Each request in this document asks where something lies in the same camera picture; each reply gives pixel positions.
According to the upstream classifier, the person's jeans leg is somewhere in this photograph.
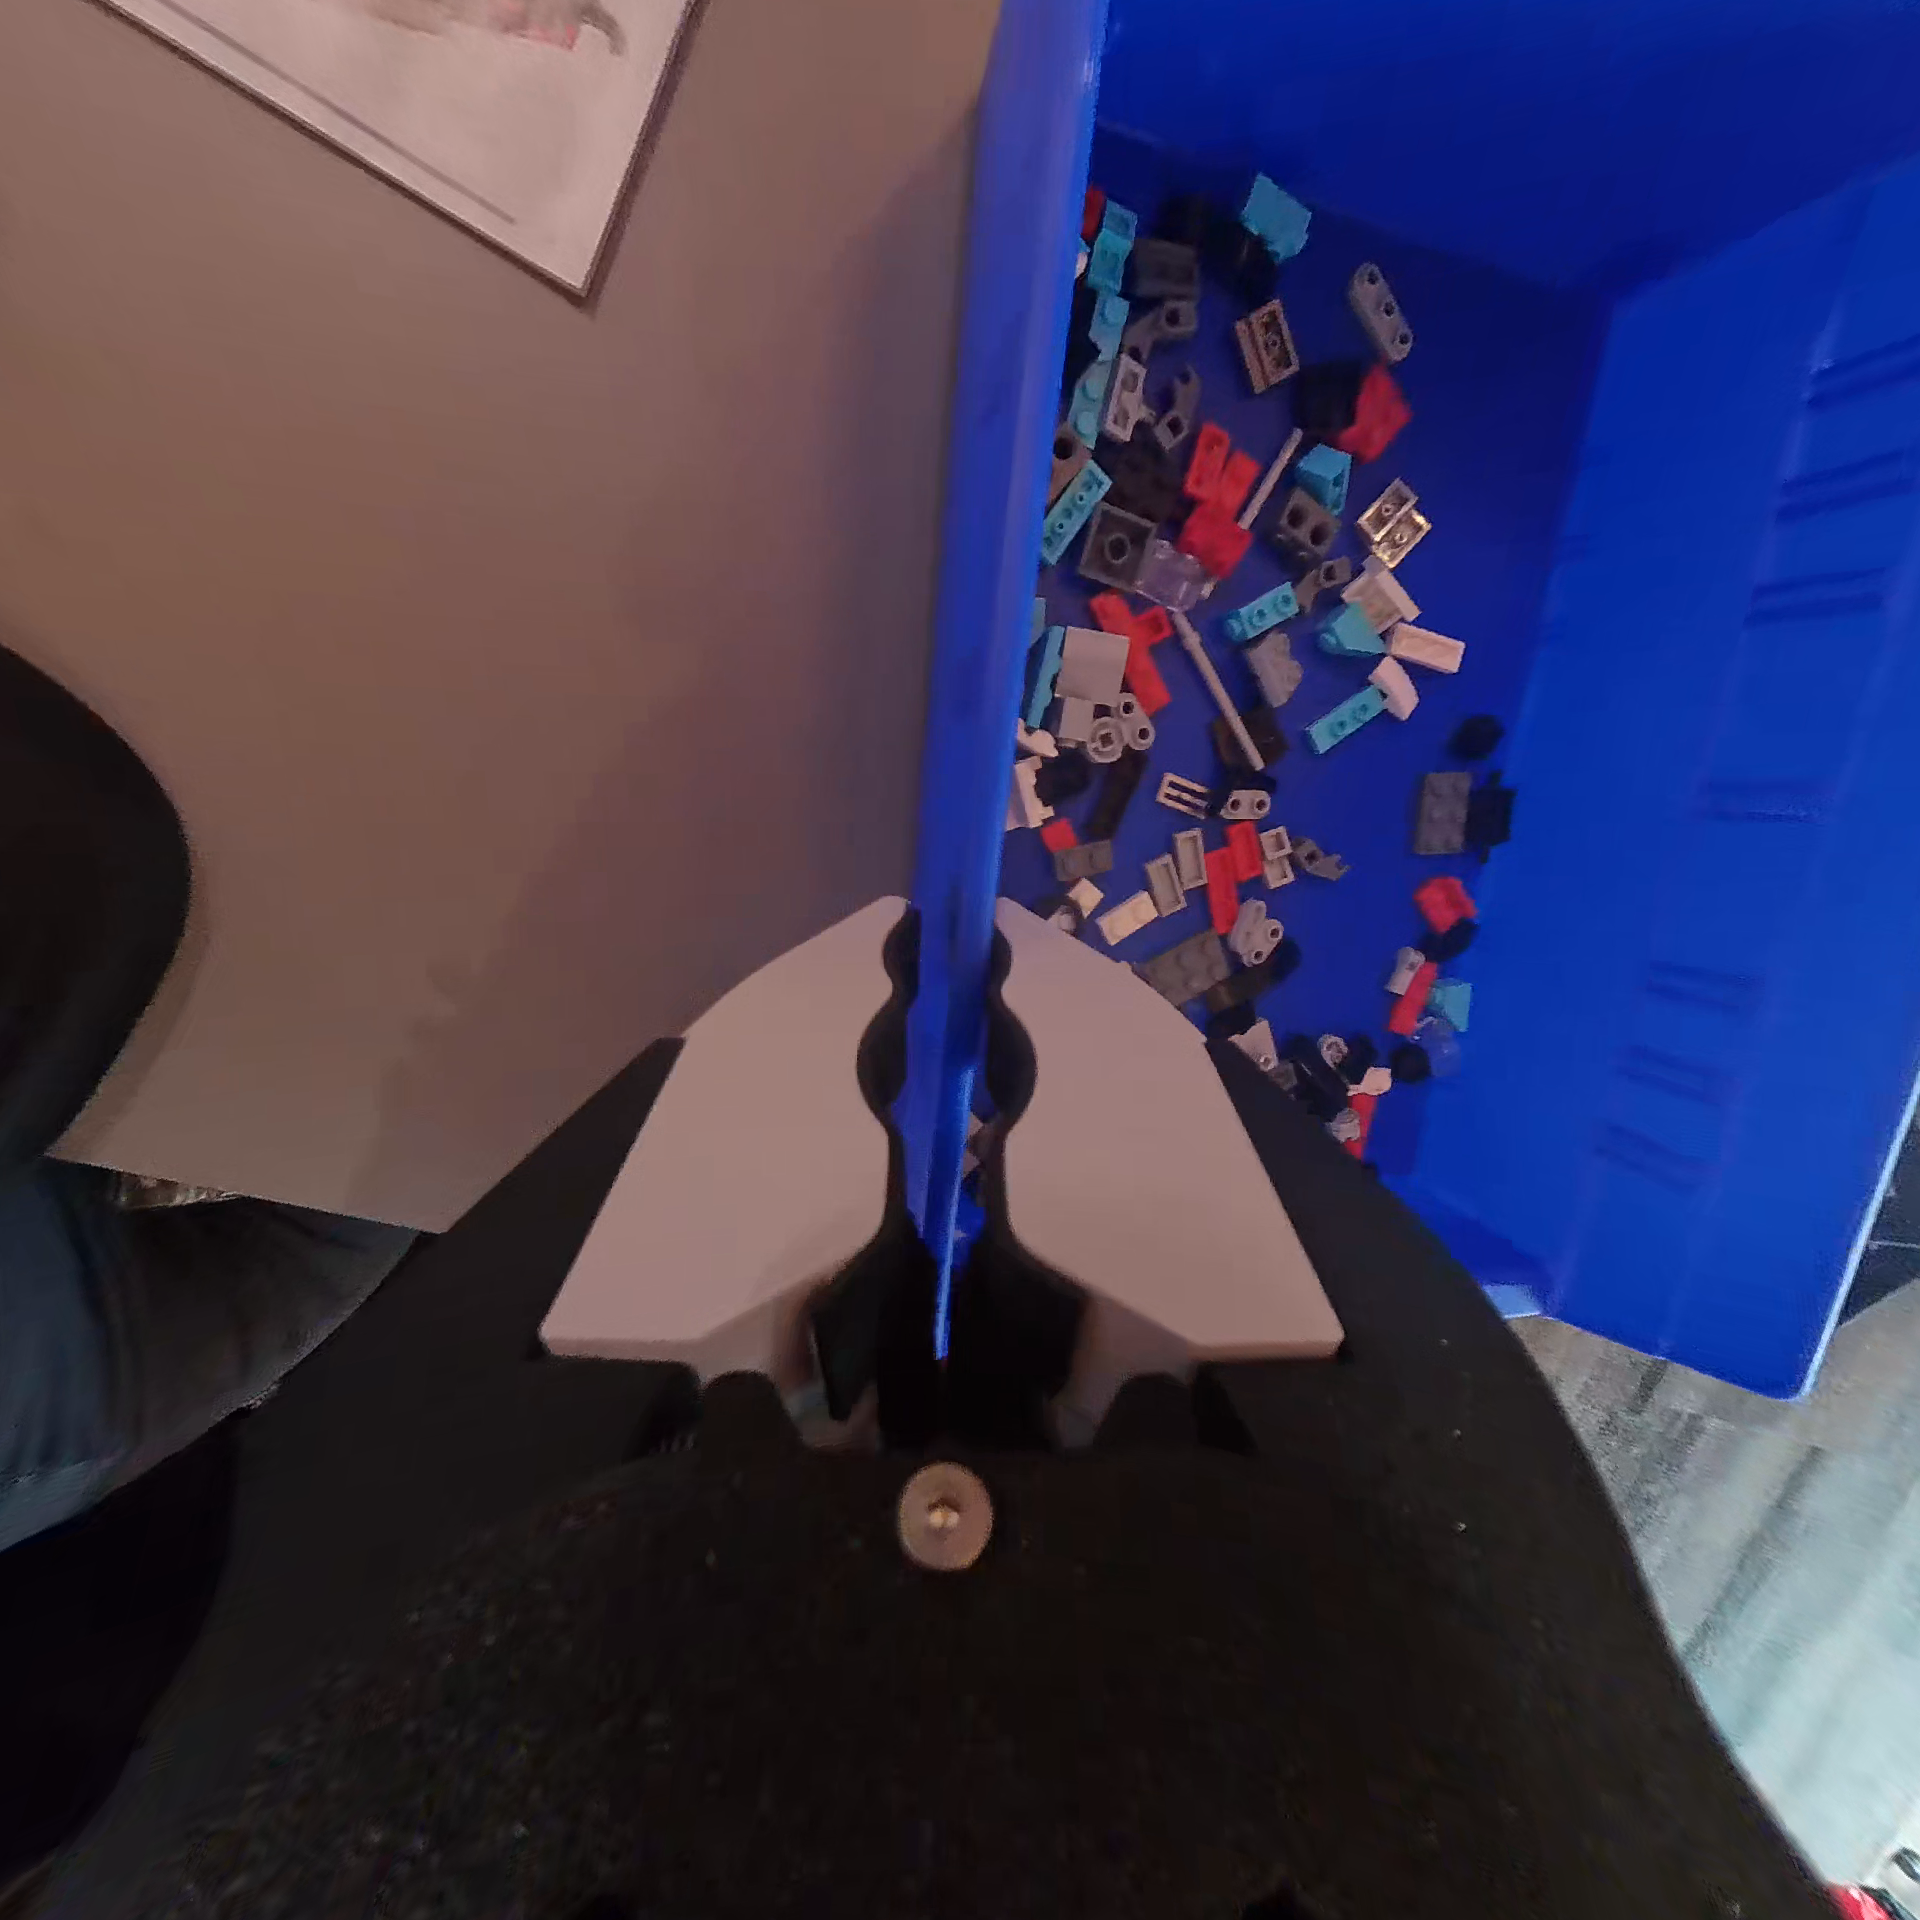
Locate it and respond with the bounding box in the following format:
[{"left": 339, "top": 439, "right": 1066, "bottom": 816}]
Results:
[{"left": 0, "top": 1155, "right": 429, "bottom": 1555}]

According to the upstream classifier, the open instruction booklet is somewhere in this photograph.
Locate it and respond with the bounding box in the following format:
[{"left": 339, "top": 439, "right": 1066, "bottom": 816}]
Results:
[{"left": 90, "top": 0, "right": 707, "bottom": 302}]

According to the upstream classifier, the pile of lego bricks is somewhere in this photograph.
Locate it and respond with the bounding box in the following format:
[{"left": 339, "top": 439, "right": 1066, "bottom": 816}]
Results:
[{"left": 1002, "top": 172, "right": 1518, "bottom": 1163}]

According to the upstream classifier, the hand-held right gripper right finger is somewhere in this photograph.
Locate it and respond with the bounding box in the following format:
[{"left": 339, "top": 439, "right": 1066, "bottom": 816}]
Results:
[{"left": 967, "top": 895, "right": 1347, "bottom": 1434}]

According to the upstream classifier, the blue plastic bin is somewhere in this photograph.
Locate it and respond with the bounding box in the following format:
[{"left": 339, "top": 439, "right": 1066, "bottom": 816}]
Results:
[{"left": 907, "top": 0, "right": 1920, "bottom": 1403}]

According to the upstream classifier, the black quilted cushion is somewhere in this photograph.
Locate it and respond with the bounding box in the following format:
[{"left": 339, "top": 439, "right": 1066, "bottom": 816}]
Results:
[{"left": 0, "top": 644, "right": 195, "bottom": 1163}]

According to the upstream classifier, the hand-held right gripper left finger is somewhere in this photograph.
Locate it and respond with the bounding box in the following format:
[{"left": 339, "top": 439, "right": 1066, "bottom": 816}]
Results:
[{"left": 537, "top": 895, "right": 940, "bottom": 1434}]

